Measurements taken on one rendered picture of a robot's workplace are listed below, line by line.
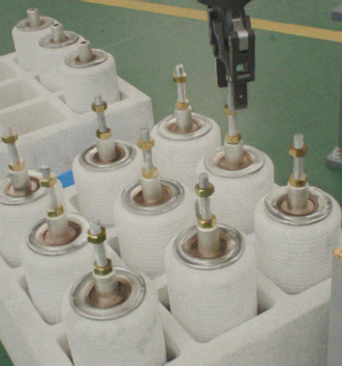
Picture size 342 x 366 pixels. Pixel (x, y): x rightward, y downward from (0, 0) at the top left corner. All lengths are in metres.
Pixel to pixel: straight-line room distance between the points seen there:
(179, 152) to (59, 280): 0.26
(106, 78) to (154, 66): 0.60
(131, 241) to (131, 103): 0.43
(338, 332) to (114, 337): 0.21
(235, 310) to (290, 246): 0.09
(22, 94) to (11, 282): 0.60
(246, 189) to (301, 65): 0.93
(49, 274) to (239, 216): 0.24
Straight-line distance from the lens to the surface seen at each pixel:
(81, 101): 1.18
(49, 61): 1.27
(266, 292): 0.76
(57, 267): 0.73
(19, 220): 0.82
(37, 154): 1.13
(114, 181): 0.85
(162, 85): 1.66
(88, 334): 0.65
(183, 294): 0.70
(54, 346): 0.73
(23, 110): 1.23
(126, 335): 0.65
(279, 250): 0.75
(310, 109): 1.51
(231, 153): 0.83
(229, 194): 0.82
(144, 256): 0.79
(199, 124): 0.93
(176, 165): 0.91
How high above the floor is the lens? 0.69
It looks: 33 degrees down
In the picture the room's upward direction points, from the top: 6 degrees counter-clockwise
